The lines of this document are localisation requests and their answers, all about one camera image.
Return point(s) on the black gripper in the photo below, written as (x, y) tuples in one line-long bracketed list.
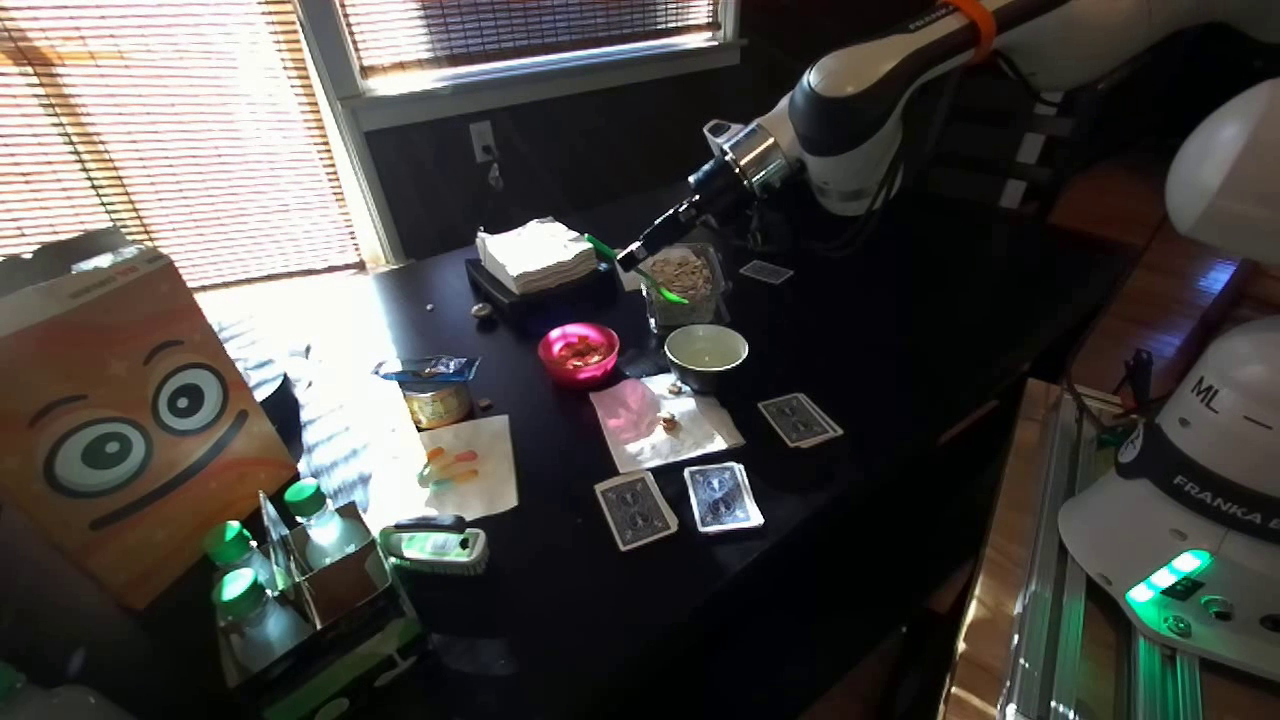
[(706, 191)]

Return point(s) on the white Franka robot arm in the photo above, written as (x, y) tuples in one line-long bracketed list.
[(855, 121)]

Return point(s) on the black and white bowl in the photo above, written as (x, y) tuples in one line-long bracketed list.
[(706, 351)]

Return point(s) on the pink bowl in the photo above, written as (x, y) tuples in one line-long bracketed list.
[(582, 352)]

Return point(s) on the clear plastic seed container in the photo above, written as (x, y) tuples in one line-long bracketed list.
[(686, 313)]

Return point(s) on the blue-backed playing card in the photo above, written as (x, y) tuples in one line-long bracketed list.
[(638, 510), (767, 275), (801, 420)]

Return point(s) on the dark blue tray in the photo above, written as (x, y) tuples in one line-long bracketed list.
[(512, 303)]

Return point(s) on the small dark round cap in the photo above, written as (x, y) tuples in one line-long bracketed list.
[(481, 313)]

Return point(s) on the white window blind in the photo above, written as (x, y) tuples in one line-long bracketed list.
[(163, 134), (506, 30)]

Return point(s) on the playing card in glossy sleeve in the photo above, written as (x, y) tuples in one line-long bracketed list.
[(725, 496)]

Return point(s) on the small jar with blue label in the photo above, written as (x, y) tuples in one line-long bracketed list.
[(437, 395)]

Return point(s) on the white paper with gummy candies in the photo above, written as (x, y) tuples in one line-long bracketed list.
[(469, 467)]

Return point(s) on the white and green plastic case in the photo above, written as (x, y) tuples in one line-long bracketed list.
[(434, 544)]

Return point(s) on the dark cabinet with white strips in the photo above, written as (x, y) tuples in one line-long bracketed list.
[(1029, 144)]

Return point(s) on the green-capped bottle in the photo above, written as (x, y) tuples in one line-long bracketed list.
[(242, 594), (228, 544), (306, 506)]

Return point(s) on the brown box with cartoon face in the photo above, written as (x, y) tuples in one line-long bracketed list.
[(135, 427)]

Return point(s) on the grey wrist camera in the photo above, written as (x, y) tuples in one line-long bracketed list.
[(725, 143)]

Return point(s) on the white wall outlet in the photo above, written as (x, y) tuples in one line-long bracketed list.
[(481, 143)]

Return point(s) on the white window frame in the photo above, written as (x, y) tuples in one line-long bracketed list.
[(351, 162)]

